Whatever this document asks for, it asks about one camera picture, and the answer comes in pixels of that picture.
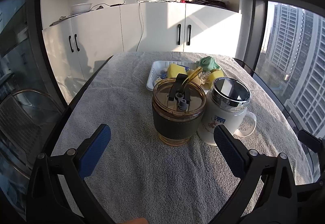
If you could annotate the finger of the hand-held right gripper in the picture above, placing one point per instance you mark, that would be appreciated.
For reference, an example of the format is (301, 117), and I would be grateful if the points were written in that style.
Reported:
(311, 141)
(312, 187)

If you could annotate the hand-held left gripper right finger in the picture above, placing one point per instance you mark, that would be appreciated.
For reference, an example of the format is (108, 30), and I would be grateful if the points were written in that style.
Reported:
(228, 153)

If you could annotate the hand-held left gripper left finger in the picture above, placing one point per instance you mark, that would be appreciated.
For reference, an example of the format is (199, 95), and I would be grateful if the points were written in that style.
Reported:
(95, 150)

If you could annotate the green cloth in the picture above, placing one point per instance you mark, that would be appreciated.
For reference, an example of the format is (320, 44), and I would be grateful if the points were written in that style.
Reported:
(207, 64)

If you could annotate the large yellow sponge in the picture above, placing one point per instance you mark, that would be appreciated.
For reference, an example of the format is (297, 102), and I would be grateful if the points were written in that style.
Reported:
(175, 70)

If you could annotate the grey knitted cloth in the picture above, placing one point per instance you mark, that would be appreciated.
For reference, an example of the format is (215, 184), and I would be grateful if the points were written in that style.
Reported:
(160, 73)

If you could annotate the white ribbed tray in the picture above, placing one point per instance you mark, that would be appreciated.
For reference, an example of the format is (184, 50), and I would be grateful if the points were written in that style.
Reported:
(155, 65)

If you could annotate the person's left hand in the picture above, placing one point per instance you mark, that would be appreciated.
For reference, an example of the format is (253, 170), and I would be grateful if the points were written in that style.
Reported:
(134, 221)

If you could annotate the grey terry towel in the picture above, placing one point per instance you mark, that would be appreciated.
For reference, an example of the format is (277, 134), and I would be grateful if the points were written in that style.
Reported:
(139, 175)

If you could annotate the amber glass cup green sleeve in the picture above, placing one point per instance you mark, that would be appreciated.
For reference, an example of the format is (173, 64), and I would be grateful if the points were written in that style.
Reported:
(175, 122)

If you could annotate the metal mesh chair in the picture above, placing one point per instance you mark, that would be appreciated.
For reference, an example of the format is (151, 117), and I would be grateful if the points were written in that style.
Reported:
(20, 117)

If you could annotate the amber glass straw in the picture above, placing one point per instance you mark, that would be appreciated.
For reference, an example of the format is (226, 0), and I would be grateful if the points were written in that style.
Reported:
(193, 75)

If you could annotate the high-rise building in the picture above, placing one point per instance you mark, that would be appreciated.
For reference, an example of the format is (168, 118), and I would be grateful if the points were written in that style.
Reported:
(292, 48)

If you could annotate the white base cabinet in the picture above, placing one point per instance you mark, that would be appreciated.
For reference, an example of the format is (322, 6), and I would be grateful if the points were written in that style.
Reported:
(101, 31)

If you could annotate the flat grey object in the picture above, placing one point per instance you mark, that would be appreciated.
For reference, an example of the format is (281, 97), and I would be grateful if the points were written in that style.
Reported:
(61, 21)

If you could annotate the white bowl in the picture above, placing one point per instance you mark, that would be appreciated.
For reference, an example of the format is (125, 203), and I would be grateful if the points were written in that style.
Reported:
(81, 8)

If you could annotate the small black device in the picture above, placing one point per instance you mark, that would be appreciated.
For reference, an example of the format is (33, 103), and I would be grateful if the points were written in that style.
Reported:
(115, 5)

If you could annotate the red black charger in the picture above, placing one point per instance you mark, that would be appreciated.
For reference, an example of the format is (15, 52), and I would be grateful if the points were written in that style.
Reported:
(182, 0)

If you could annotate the dark window frame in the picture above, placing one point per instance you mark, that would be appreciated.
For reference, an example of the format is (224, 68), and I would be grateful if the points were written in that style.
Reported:
(254, 23)

